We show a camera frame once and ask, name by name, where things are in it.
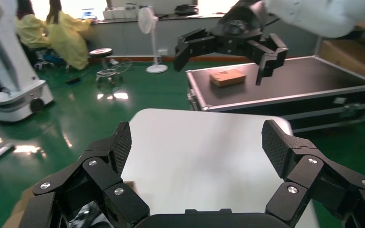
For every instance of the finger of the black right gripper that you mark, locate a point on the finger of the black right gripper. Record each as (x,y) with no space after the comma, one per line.
(195,44)
(270,53)

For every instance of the white pedestal fan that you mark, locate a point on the white pedestal fan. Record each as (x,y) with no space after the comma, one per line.
(146,19)

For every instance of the grey lab counter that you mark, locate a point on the grey lab counter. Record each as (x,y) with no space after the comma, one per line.
(122,37)

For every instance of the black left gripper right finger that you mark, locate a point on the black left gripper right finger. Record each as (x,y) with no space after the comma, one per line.
(302,170)

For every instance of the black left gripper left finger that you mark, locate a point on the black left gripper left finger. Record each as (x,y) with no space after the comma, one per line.
(100,170)

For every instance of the small closed cardboard box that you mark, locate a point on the small closed cardboard box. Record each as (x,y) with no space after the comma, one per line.
(228,78)

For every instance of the small laptop screen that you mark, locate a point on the small laptop screen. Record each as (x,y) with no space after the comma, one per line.
(88,14)

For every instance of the black bag on counter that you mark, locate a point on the black bag on counter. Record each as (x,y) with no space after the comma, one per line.
(186,10)

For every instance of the seated person in yellow coat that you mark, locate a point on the seated person in yellow coat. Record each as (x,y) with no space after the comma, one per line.
(31,31)

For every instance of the white boxes on counter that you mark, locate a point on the white boxes on counter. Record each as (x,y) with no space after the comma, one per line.
(119,12)

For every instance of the round metal stool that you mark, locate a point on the round metal stool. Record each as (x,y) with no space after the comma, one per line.
(100,52)

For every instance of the large brown cardboard carton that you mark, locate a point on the large brown cardboard carton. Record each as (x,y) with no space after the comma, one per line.
(358,53)

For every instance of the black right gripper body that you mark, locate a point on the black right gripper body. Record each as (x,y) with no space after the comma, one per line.
(239,25)

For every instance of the black aluminium flight case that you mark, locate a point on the black aluminium flight case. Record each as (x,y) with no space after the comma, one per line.
(311,81)

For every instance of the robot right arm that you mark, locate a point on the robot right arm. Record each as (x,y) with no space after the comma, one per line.
(321,15)

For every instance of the standing person in yellow coat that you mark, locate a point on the standing person in yellow coat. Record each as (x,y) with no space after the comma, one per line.
(67,41)

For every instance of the white wheeled robot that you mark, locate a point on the white wheeled robot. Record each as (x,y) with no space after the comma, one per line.
(6,63)

